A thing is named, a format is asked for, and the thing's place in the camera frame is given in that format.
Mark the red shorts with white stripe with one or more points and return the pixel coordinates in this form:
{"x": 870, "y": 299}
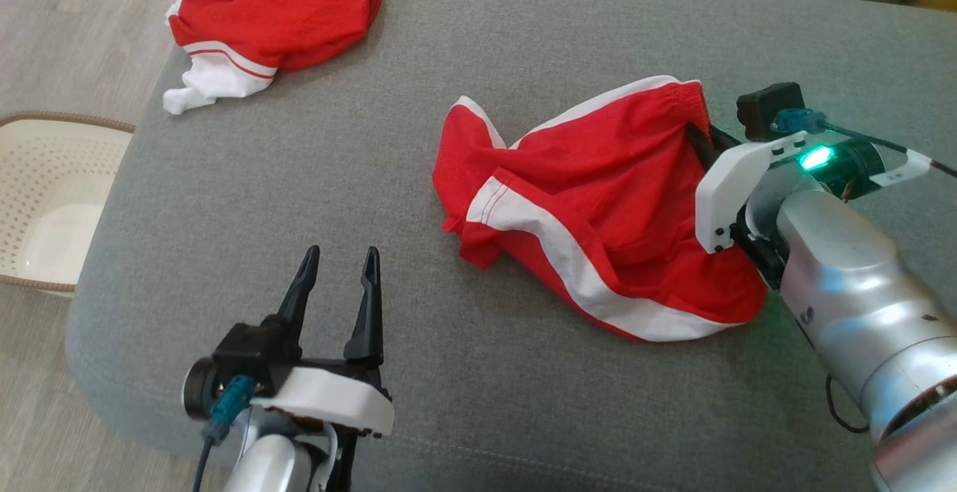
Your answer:
{"x": 613, "y": 208}

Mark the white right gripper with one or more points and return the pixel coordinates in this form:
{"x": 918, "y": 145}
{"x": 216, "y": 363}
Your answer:
{"x": 733, "y": 178}

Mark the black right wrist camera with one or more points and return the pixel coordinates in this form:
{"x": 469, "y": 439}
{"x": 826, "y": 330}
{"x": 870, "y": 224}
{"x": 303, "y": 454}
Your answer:
{"x": 766, "y": 107}

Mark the grey sofa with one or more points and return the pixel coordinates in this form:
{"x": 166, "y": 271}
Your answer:
{"x": 486, "y": 372}

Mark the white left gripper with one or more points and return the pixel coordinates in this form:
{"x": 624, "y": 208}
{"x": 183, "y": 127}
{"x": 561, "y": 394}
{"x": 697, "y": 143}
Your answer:
{"x": 336, "y": 398}

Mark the cream perforated laundry basket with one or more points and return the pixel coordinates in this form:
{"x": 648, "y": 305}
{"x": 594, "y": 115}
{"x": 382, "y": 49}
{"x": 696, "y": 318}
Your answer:
{"x": 52, "y": 200}

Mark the red white-sleeved t-shirt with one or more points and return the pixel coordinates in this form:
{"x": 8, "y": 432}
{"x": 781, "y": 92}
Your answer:
{"x": 277, "y": 6}

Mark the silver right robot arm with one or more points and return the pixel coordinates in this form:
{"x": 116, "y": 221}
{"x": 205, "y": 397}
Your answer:
{"x": 860, "y": 290}

